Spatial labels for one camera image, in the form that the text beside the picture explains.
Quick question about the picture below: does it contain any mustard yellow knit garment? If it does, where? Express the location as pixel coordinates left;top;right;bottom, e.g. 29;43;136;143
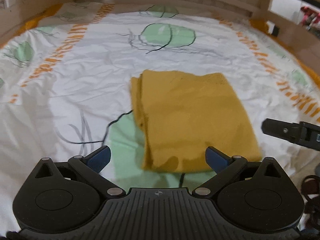
131;70;262;173

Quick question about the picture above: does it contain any red clutter beside bed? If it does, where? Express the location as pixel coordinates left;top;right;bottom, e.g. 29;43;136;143
300;6;319;28

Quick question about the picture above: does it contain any yellow bed sheet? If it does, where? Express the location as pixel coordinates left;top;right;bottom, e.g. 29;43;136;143
1;3;62;48

